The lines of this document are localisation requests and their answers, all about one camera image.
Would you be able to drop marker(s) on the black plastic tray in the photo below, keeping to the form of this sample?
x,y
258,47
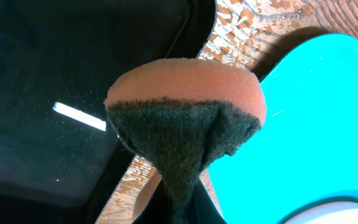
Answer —
x,y
60,160

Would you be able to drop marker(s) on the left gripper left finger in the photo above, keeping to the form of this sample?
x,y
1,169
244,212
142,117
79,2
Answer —
x,y
159,210

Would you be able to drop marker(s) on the teal plastic serving tray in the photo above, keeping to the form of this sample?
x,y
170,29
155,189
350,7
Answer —
x,y
307,151

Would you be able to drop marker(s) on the orange and black sponge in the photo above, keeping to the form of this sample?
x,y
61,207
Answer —
x,y
182,114

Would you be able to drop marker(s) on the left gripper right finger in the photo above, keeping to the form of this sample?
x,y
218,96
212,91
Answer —
x,y
203,210

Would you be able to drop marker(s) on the white plate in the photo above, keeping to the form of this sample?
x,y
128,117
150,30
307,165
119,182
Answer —
x,y
328,213

